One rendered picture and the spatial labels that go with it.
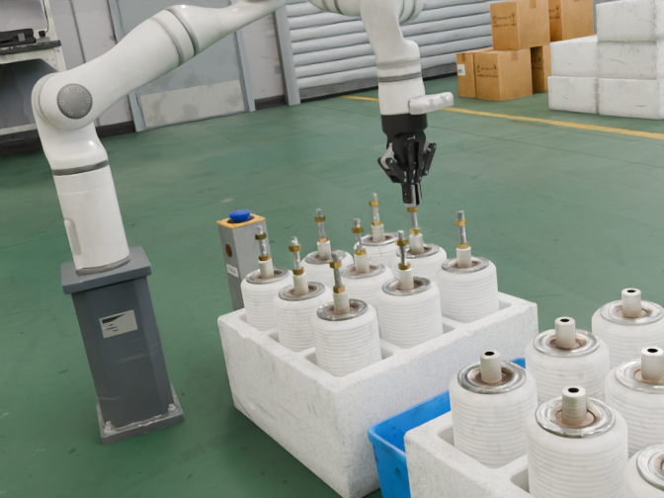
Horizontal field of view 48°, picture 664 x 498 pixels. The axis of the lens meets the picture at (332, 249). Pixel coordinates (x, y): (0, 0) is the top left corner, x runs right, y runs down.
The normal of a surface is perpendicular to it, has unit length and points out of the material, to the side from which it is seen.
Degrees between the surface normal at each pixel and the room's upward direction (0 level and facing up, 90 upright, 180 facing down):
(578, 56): 90
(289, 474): 0
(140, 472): 0
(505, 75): 90
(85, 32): 90
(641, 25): 90
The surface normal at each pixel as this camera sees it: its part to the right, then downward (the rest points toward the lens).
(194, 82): 0.35, 0.23
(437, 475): -0.85, 0.26
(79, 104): 0.60, 0.18
